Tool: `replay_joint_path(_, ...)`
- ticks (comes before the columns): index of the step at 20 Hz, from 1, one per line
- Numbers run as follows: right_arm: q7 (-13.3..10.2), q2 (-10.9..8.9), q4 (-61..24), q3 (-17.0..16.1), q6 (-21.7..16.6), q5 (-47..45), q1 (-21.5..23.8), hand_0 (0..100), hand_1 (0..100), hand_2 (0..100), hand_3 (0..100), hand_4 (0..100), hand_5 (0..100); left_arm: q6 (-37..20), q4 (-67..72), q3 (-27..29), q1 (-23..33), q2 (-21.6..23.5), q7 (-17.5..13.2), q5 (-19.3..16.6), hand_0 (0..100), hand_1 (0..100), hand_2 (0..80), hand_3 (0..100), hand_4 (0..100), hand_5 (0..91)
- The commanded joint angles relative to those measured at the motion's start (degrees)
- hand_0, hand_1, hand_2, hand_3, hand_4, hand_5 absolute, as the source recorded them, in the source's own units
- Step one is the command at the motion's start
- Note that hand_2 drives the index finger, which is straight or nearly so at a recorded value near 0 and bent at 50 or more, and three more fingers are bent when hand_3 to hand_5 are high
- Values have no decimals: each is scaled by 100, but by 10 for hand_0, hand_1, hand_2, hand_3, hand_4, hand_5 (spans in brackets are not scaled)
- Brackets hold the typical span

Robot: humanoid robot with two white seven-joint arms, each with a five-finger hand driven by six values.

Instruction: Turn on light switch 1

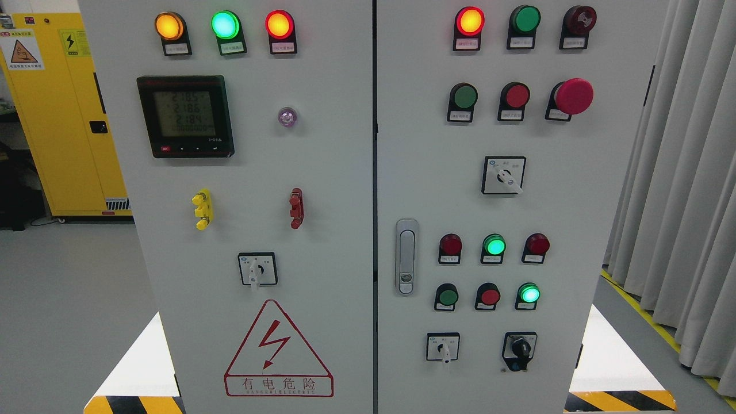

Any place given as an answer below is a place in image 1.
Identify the dark red indicator left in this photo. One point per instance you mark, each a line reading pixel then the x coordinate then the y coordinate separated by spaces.
pixel 450 249

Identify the yellow safety storage cabinet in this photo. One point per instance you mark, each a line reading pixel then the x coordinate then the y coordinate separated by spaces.
pixel 47 60

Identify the orange indicator light top left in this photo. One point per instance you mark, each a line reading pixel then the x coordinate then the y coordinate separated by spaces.
pixel 172 30

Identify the dark red indicator right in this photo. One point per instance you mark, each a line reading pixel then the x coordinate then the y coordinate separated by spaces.
pixel 535 249

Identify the green push button upper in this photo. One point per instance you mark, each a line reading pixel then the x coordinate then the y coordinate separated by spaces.
pixel 462 100

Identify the small clear lamp bulb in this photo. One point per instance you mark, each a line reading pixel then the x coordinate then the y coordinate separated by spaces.
pixel 287 117

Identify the white selector switch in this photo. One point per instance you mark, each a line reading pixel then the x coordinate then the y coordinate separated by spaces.
pixel 503 175
pixel 442 346

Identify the red electric danger warning sticker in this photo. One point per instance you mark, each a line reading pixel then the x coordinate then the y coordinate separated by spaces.
pixel 275 360

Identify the grey electrical control cabinet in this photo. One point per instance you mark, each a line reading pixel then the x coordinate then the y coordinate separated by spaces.
pixel 370 83

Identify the dark red buzzer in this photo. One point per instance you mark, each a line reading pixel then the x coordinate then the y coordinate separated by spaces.
pixel 576 25

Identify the white selector switch upper right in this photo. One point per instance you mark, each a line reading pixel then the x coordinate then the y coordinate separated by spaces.
pixel 503 175

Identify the green unlit indicator top right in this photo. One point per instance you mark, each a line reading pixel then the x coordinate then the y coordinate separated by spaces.
pixel 522 26

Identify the green lit push button lower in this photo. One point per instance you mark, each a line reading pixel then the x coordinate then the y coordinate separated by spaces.
pixel 528 294

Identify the white selector switch lower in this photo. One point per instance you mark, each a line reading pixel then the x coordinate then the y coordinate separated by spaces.
pixel 442 346

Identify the red push button lower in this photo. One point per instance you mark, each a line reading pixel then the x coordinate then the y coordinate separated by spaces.
pixel 487 297

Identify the dark red indicator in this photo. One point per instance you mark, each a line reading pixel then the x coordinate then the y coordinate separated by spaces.
pixel 450 249
pixel 535 249

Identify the yellow terminal connector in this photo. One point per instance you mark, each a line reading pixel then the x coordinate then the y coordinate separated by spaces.
pixel 203 208

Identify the green lit indicator light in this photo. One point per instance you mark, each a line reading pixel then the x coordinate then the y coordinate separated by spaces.
pixel 227 29

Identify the red terminal connector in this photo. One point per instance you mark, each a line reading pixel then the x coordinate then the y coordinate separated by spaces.
pixel 297 213

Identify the red lit indicator light right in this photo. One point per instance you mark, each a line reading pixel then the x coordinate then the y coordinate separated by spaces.
pixel 467 30

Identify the grey curtain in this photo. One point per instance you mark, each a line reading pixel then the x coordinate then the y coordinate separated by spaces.
pixel 673 239

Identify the black digital power meter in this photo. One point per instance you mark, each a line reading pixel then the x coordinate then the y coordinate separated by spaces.
pixel 187 116

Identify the red lit indicator light left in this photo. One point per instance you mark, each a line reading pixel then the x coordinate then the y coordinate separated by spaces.
pixel 281 31

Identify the white rotary light switch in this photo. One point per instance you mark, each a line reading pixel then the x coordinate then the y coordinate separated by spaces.
pixel 258 269

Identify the red push button upper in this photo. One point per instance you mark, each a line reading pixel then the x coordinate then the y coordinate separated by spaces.
pixel 512 102

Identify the green lit indicator middle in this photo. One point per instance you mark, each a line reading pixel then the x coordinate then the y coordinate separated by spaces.
pixel 493 249

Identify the red push button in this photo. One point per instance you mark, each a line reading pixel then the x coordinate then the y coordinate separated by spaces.
pixel 512 102
pixel 487 297

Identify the red lit indicator light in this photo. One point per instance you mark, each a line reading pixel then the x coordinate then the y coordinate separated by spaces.
pixel 281 31
pixel 467 30

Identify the black knob selector switch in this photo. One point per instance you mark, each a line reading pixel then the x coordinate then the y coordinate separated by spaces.
pixel 518 350

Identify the red emergency stop mushroom button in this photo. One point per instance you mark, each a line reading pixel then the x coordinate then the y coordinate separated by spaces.
pixel 568 98

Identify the grey cabinet door handle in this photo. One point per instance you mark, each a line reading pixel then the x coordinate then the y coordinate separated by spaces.
pixel 405 255

